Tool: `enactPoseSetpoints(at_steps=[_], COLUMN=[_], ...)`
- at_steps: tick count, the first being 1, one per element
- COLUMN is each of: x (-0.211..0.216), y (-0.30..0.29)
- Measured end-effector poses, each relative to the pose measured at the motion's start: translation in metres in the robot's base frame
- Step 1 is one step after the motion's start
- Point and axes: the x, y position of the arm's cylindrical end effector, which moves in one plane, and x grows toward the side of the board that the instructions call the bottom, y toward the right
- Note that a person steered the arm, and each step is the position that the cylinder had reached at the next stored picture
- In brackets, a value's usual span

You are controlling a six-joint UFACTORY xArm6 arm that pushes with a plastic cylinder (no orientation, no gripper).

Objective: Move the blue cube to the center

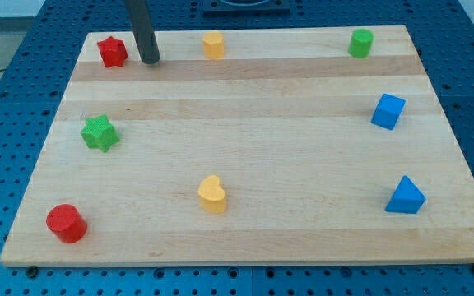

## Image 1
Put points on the yellow heart block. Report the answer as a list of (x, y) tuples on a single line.
[(212, 196)]

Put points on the green star block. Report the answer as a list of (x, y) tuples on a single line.
[(99, 133)]

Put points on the blue cube block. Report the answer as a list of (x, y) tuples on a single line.
[(388, 111)]

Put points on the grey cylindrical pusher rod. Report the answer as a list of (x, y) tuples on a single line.
[(143, 31)]

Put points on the red star block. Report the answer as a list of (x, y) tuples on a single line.
[(112, 51)]

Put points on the green cylinder block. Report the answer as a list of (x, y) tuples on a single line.
[(361, 43)]

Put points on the blue triangle block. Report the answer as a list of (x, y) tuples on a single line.
[(407, 198)]

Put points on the red cylinder block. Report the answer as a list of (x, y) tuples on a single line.
[(66, 223)]

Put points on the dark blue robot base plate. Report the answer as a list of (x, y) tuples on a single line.
[(219, 7)]

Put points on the yellow pentagon block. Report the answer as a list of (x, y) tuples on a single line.
[(213, 43)]

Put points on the wooden board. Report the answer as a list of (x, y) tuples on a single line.
[(284, 120)]

